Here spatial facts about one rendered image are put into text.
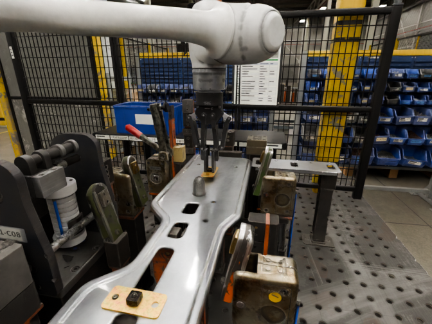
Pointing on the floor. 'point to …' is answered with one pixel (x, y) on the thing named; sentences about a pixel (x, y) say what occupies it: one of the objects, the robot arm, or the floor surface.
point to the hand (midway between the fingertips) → (209, 160)
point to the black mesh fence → (395, 13)
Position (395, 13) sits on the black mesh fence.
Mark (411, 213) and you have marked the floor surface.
